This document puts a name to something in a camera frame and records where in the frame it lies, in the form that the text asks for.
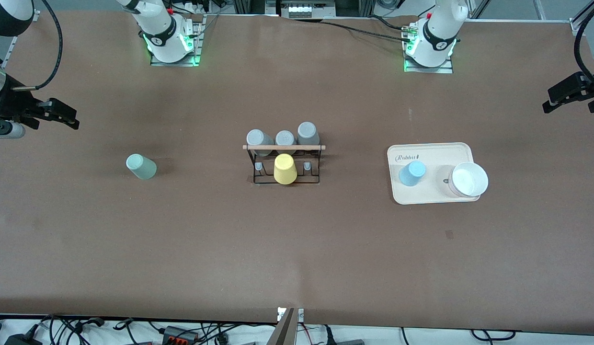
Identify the white bowl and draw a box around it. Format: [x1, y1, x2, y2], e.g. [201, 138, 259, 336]
[448, 161, 489, 198]

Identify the yellow plastic cup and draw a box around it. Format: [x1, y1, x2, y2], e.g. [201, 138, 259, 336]
[274, 153, 298, 185]

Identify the black orange connector box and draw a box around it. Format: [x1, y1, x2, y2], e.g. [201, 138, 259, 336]
[162, 326, 200, 345]

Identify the grey camera mount bar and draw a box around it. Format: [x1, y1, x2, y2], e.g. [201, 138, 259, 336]
[266, 308, 296, 345]

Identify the grey plastic cup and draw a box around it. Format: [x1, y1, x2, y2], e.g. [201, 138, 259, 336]
[297, 122, 320, 147]
[246, 129, 274, 157]
[275, 130, 297, 155]

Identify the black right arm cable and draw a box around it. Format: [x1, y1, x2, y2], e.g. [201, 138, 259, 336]
[12, 0, 64, 92]

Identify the black power cable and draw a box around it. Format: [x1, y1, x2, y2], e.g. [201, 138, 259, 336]
[321, 20, 412, 43]
[369, 15, 415, 32]

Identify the light blue plastic cup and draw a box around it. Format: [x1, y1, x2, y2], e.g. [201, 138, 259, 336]
[399, 161, 427, 187]

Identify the black power adapter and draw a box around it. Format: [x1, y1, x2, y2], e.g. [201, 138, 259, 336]
[5, 334, 44, 345]

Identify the pale green plastic cup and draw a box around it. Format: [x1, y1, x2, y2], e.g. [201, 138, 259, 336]
[126, 153, 158, 180]

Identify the black wire cup rack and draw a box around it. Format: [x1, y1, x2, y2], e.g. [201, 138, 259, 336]
[243, 143, 326, 186]

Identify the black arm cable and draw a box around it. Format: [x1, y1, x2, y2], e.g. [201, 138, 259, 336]
[12, 0, 64, 92]
[572, 0, 594, 89]

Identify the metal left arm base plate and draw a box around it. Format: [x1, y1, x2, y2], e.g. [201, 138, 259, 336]
[403, 19, 454, 74]

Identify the aluminium table edge rail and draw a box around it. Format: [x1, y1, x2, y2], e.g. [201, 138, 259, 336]
[0, 10, 40, 68]

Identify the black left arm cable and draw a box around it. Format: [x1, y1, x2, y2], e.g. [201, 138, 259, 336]
[572, 0, 594, 89]

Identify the cream rectangular tray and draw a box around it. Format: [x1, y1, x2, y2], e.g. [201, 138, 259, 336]
[387, 142, 482, 206]

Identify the white power strip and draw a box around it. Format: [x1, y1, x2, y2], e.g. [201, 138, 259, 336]
[281, 2, 321, 19]

